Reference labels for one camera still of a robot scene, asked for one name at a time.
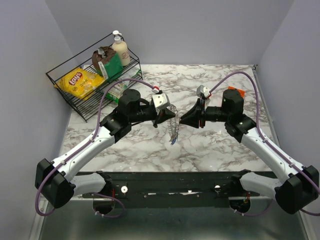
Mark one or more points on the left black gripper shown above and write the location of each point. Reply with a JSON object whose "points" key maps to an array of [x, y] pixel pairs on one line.
{"points": [[165, 113]]}

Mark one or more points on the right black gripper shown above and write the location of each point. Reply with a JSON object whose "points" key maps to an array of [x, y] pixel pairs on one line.
{"points": [[196, 111]]}

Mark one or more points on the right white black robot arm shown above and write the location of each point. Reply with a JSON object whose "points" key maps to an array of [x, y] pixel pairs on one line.
{"points": [[294, 186]]}

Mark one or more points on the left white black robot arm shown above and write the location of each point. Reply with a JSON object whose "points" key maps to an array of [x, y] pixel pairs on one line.
{"points": [[58, 180]]}

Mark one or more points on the orange small box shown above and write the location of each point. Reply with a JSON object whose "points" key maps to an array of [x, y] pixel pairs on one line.
{"points": [[242, 92]]}

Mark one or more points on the white green snack bag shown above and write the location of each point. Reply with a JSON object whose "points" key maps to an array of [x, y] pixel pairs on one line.
{"points": [[116, 92]]}

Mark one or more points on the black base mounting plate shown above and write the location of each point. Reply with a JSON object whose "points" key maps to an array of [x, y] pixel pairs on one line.
{"points": [[174, 189]]}

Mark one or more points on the brown green snack bag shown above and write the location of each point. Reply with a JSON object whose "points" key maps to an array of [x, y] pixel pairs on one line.
{"points": [[107, 63]]}

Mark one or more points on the cream lotion pump bottle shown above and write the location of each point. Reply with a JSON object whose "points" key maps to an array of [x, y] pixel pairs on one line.
{"points": [[121, 48]]}

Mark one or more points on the yellow Lays chips bag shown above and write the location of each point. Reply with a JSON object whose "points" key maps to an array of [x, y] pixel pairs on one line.
{"points": [[80, 83]]}

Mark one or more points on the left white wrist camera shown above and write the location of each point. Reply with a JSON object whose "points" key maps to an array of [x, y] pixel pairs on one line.
{"points": [[161, 101]]}

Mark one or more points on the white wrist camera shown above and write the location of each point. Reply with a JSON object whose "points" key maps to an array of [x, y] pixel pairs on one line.
{"points": [[203, 92], [161, 101]]}

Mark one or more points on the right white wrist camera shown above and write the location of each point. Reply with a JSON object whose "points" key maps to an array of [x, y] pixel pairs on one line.
{"points": [[203, 92]]}

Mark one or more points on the black wire rack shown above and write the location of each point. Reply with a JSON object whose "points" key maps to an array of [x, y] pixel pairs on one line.
{"points": [[87, 109]]}

